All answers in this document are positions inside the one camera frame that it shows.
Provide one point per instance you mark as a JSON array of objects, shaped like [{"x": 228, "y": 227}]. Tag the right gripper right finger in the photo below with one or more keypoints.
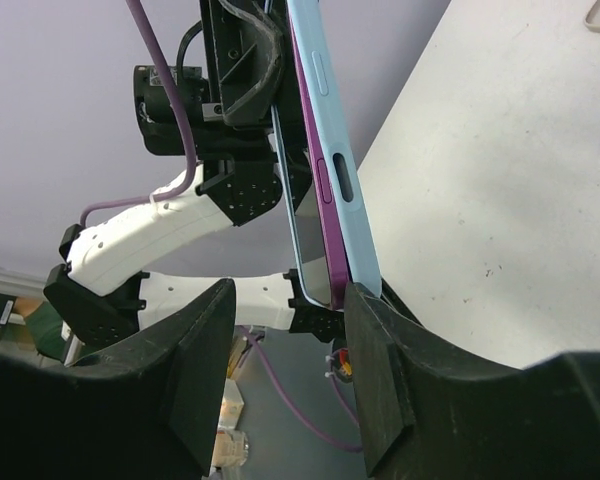
[{"x": 431, "y": 410}]

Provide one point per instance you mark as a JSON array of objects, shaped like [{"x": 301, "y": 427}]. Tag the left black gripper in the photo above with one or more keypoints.
[{"x": 227, "y": 70}]

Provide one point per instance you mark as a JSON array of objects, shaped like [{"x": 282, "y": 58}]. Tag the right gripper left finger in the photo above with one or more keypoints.
[{"x": 146, "y": 407}]

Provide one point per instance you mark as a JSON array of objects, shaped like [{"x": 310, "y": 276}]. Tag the light blue phone case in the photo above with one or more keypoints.
[{"x": 303, "y": 20}]

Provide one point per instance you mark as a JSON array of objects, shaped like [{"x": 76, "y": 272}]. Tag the purple phone from blue case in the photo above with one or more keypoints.
[{"x": 324, "y": 266}]

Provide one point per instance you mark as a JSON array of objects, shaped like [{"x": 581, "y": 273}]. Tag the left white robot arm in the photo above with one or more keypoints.
[{"x": 106, "y": 286}]

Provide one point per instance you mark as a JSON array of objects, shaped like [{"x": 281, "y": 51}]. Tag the aluminium frame rail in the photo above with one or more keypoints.
[{"x": 0, "y": 290}]

